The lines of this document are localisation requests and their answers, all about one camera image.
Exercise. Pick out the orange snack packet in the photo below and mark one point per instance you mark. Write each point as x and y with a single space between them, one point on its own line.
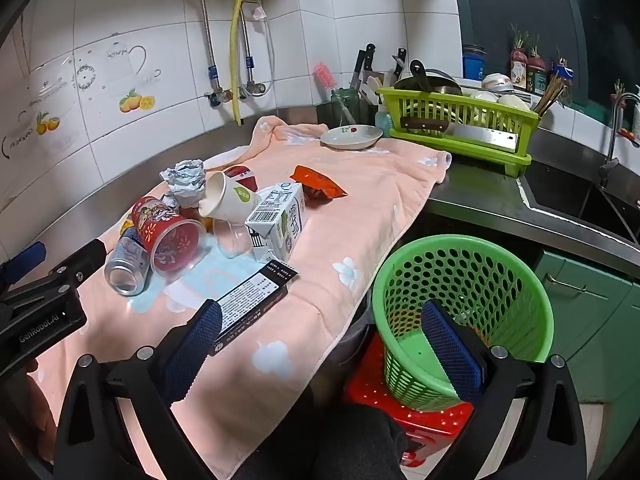
315 182

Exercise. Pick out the blue plastic container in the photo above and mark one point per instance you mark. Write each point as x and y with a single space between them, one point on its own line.
474 62

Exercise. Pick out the green kitchen cabinet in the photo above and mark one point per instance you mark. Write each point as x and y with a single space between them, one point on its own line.
590 300

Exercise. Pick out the pink bottle brush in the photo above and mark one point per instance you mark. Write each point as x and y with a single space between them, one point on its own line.
325 75

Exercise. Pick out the peach flower-print towel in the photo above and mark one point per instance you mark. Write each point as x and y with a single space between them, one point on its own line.
360 200

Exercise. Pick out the green glass jar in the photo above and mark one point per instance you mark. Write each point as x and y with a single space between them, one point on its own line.
345 102

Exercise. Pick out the stainless steel sink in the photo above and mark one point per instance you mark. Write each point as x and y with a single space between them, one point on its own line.
575 195

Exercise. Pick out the person's dark trouser leg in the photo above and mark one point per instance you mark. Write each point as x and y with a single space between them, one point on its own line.
340 440

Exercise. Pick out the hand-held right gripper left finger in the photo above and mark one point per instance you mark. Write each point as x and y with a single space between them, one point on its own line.
192 350

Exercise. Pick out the metal angle valve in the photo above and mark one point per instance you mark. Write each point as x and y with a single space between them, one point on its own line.
216 94
254 87

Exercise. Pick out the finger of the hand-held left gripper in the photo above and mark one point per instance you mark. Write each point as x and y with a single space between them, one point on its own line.
75 266
22 260

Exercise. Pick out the silver blue drink can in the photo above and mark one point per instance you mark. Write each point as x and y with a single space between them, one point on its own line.
125 265

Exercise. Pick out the teal plastic bottle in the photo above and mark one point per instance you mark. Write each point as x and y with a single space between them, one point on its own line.
383 117

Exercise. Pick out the white ceramic plate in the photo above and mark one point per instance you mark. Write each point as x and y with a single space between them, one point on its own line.
350 136

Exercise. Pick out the white spatula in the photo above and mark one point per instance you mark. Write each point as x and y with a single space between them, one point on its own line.
372 83

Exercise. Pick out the red plastic stool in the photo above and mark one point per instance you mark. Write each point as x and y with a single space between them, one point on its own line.
370 395

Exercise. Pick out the green plastic dish rack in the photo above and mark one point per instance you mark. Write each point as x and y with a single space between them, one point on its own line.
450 105

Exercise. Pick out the red-lidded jar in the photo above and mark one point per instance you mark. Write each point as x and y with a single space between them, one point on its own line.
520 67

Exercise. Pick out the clear plastic cup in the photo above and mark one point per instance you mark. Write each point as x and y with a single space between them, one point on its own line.
232 245

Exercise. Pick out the white paper cup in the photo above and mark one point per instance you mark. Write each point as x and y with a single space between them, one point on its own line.
227 200

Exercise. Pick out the white ceramic bowl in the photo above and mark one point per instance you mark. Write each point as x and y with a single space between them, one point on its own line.
512 102

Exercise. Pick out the green-labelled jar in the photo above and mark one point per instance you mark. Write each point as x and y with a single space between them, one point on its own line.
538 76

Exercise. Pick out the bundle of wooden chopsticks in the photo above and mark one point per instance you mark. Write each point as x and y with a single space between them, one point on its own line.
547 92

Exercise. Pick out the white milk carton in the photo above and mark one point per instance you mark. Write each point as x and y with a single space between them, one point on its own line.
280 220

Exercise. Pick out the foil ball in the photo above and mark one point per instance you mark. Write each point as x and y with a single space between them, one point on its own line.
185 177

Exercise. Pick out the patterned ceramic bowl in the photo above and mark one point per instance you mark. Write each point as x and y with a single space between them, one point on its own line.
497 81

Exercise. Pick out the long black cardboard box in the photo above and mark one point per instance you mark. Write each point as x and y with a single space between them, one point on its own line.
250 295

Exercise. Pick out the red printed plastic cup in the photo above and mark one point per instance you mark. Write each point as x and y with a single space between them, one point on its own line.
165 232

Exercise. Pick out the black wok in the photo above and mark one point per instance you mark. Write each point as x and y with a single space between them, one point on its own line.
435 82

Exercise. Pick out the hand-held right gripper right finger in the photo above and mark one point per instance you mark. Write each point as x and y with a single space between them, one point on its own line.
452 355

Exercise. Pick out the chrome sink faucet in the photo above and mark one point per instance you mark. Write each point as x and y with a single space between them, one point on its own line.
616 125

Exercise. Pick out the green perforated waste basket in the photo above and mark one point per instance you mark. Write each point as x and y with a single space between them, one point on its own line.
450 270

